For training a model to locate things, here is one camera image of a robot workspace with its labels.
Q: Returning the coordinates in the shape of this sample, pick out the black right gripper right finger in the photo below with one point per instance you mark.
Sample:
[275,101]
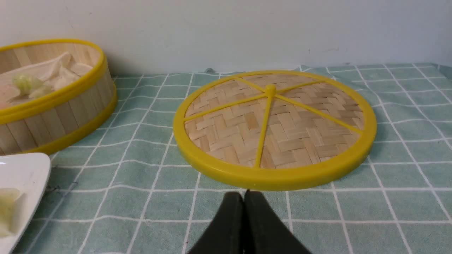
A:
[264,232]

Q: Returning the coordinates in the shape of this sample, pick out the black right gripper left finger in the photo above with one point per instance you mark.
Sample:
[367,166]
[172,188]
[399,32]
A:
[224,233]

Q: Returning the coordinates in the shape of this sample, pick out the white rectangular plate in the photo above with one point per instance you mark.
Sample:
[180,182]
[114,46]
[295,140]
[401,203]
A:
[27,176]

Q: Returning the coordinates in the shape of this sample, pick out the pale green dumpling on plate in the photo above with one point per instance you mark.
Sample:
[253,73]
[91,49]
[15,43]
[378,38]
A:
[8,198]

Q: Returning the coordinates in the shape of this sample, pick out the green checked tablecloth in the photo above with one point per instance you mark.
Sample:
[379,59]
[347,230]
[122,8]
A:
[126,189]

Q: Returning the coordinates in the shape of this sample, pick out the woven bamboo steamer lid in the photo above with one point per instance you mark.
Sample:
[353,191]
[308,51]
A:
[275,130]

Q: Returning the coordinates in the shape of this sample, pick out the bamboo steamer basket yellow rim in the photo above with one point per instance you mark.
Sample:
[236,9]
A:
[55,121]

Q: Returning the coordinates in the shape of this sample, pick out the white steamer liner cloth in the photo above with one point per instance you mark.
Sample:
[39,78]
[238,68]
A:
[56,74]

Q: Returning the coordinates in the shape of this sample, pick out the green dumpling in steamer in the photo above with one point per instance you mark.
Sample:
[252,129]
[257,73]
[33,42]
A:
[26,83]

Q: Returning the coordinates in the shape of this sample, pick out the pink dumpling in steamer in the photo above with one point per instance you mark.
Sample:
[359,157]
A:
[7,94]

